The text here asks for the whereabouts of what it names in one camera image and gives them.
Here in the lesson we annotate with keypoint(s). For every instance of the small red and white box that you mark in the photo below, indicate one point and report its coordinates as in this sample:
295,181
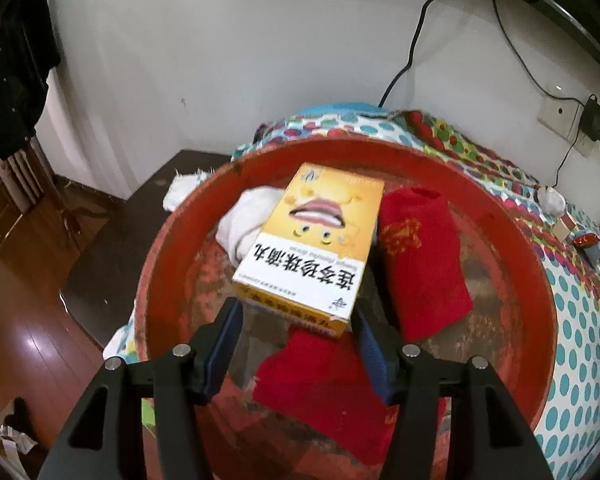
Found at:
563,226

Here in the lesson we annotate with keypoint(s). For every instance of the dark wooden table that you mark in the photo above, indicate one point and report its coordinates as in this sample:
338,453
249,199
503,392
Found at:
130,240

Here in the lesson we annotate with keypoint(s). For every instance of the crumpled paper packaging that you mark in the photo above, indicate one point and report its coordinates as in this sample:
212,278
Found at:
10,450

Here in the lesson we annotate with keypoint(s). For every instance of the white plastic bag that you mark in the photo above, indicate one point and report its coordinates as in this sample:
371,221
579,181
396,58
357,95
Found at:
551,199

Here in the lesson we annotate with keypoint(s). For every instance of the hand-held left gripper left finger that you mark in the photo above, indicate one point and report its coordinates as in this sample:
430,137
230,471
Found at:
225,355

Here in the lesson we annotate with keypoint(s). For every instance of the white sock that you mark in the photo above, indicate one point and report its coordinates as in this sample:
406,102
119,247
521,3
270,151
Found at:
245,220

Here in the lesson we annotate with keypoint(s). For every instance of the black hanging clothes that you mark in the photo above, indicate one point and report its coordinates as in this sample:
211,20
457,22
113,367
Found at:
10,75

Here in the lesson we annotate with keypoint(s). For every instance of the black charger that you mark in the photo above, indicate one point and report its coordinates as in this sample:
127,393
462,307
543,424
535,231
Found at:
592,117

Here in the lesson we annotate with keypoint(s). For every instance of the wall socket plate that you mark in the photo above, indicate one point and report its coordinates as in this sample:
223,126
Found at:
585,147

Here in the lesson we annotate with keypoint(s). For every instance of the round red tray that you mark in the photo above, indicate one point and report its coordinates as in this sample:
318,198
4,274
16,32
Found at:
504,260

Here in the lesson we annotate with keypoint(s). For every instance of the wall switch plate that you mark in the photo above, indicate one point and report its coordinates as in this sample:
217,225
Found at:
557,115

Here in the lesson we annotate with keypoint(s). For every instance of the polka dot tablecloth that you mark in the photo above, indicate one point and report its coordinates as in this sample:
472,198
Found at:
579,360

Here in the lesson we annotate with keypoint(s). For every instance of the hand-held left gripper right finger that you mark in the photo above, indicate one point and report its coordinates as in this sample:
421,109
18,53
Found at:
372,355

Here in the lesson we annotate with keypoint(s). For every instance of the frayed white cloth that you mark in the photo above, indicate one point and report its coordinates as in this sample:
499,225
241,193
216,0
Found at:
185,190

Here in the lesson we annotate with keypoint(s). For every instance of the yellow medicine box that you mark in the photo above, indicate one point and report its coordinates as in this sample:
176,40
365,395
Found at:
305,260

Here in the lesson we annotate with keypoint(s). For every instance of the red sock with gold embroidery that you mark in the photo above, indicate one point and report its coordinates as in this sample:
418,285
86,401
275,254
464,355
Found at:
320,390
419,270

